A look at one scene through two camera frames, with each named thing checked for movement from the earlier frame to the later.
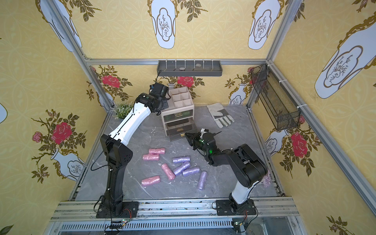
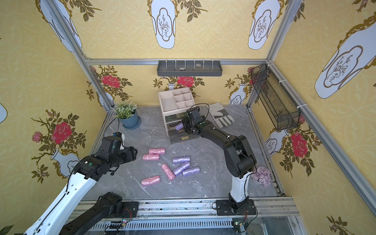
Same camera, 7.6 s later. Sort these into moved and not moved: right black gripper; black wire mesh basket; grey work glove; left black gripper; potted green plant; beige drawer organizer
Moved: left black gripper; right black gripper
Not moved: potted green plant; black wire mesh basket; beige drawer organizer; grey work glove
